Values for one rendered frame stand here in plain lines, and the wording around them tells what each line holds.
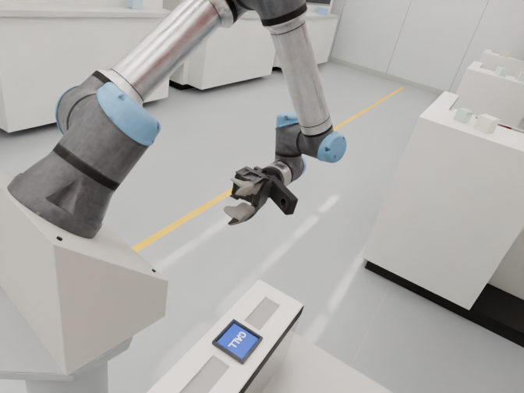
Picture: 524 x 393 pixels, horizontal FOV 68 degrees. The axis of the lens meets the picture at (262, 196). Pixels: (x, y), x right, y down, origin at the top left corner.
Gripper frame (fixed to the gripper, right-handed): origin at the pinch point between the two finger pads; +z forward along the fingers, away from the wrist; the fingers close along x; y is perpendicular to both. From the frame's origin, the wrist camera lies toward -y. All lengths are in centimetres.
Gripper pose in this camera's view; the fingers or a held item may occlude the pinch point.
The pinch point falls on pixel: (238, 209)
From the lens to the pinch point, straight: 86.2
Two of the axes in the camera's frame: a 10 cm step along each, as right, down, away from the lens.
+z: -4.8, 3.2, -8.1
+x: 2.4, -8.5, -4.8
